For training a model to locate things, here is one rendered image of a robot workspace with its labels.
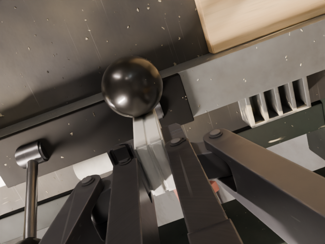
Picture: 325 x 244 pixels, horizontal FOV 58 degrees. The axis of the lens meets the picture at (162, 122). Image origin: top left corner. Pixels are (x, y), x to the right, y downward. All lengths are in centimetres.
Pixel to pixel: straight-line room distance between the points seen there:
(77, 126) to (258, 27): 21
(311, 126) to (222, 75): 21
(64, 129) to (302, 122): 33
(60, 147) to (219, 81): 17
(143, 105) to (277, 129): 31
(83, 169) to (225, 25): 21
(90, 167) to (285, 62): 23
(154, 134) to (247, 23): 20
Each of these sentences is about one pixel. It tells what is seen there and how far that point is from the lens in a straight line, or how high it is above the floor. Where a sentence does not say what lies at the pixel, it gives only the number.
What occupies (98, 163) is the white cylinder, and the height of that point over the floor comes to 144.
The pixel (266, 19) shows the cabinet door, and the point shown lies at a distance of 33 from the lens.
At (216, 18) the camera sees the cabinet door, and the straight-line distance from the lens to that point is 32.
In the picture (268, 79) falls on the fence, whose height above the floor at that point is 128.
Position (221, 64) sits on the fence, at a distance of 30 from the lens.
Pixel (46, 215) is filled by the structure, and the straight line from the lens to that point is 47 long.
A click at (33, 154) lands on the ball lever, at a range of 30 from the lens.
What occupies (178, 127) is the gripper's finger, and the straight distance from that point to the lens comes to 17.
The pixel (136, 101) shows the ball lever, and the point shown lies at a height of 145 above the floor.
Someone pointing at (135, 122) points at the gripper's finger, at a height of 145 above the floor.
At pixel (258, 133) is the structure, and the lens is 44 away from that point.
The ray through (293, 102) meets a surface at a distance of 35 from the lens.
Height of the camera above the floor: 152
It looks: 29 degrees down
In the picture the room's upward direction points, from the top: 122 degrees counter-clockwise
